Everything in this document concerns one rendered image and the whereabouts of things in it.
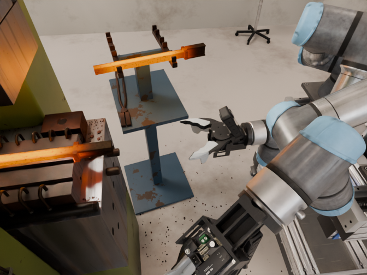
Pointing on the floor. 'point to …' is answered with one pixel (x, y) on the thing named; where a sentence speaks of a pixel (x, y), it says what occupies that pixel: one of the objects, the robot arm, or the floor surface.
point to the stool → (256, 27)
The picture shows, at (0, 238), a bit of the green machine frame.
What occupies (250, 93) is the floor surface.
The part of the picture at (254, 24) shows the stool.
